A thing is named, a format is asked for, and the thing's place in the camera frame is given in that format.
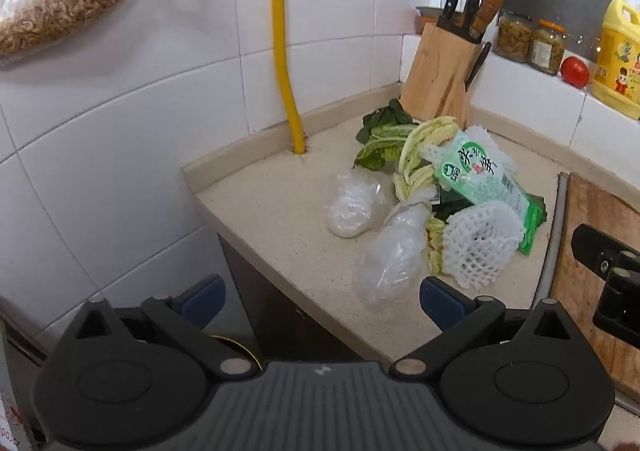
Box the yellow cabbage leaves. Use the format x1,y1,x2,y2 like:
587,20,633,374
393,116,459,275

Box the wooden knife block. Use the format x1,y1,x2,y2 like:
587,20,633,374
400,24,480,128

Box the clear plastic bag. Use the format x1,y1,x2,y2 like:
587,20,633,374
326,167,396,239
352,202,432,305

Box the green snack wrapper bag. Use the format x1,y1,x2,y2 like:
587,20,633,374
435,130,547,255

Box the yellow oil bottle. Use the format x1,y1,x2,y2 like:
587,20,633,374
591,0,640,121

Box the glass jar of pickles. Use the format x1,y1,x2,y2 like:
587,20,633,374
495,10,534,62

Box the white foam fruit net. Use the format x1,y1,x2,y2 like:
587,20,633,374
442,201,525,289

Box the wooden cutting board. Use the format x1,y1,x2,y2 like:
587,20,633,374
551,174,639,401

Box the yellow gas pipe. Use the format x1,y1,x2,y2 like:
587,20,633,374
271,0,306,154

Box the black kitchen scissors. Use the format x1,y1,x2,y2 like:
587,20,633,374
464,42,491,90

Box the dark green leafy vegetable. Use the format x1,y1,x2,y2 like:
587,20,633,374
354,99,418,172

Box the red tomato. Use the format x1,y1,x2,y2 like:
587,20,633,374
560,56,590,89

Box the wooden handled cleaver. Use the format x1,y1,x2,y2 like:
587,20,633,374
469,0,503,43

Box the small bowl on ledge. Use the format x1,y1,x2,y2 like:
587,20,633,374
414,7,442,35

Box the orange lid pickle jar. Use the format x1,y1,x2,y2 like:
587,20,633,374
529,19,565,76

